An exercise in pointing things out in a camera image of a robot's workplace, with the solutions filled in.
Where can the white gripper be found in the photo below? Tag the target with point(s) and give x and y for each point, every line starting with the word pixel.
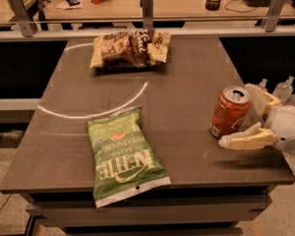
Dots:
pixel 287 126

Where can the orange soda can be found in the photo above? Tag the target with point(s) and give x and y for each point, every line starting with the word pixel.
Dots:
pixel 229 112

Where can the clear sanitizer bottle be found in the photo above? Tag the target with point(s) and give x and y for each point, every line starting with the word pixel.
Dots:
pixel 284 89
pixel 262 84

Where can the black mesh cup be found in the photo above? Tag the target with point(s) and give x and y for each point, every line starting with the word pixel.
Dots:
pixel 212 5

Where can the green kettle chips bag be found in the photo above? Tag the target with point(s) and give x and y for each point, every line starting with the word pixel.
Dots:
pixel 125 163

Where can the brown snack bag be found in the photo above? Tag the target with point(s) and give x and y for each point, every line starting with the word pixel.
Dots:
pixel 140 48

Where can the metal rail bar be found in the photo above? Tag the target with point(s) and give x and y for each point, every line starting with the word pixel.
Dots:
pixel 47 35

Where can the right metal bracket post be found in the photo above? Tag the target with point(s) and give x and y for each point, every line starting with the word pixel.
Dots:
pixel 270 21

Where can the metal bracket post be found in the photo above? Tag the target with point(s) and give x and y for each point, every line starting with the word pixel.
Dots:
pixel 147 6
pixel 26 24
pixel 270 21

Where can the middle metal bracket post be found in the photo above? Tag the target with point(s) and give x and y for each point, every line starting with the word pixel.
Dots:
pixel 147 6

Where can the left metal bracket post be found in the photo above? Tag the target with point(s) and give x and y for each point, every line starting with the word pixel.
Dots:
pixel 26 24

